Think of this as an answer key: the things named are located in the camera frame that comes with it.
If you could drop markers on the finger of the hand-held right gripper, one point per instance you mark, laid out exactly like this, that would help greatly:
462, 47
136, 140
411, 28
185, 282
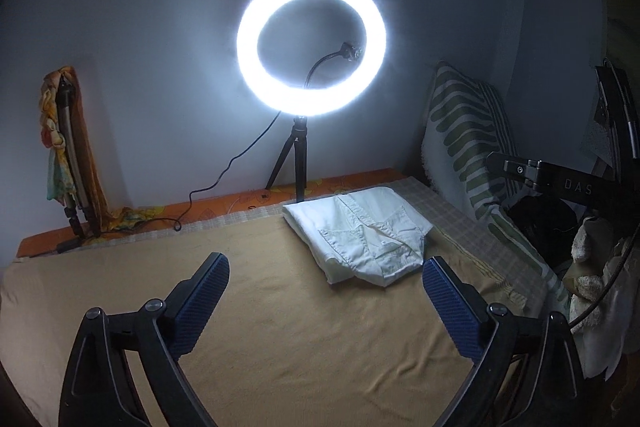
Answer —
622, 107

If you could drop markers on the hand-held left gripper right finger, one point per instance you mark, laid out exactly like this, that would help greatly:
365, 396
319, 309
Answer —
450, 304

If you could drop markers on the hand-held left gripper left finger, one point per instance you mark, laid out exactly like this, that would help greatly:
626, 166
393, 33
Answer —
202, 302

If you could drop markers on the white long-sleeved shirt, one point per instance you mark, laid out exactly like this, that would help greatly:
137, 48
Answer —
360, 232

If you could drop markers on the person's right hand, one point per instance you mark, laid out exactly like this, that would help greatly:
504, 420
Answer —
590, 237

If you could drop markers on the black cloth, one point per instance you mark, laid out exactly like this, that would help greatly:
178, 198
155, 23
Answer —
540, 222

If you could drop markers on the pale checked blanket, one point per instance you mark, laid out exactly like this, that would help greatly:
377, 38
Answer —
465, 237

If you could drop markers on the tan blanket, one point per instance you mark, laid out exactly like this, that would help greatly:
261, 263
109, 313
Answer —
280, 307

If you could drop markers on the thin striped pillow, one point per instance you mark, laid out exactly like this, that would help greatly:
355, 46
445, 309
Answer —
500, 122

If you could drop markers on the green wavy striped pillow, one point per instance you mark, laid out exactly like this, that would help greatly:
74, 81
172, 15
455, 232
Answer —
460, 132

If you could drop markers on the white towel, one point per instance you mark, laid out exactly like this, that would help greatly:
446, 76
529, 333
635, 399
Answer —
600, 347

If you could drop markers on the black mini tripod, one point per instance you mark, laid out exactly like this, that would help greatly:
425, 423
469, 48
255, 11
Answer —
300, 157

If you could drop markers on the folded silver tripod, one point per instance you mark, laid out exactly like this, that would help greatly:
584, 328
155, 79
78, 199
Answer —
70, 147

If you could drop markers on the gooseneck phone holder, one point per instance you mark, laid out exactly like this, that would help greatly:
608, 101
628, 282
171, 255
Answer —
350, 51

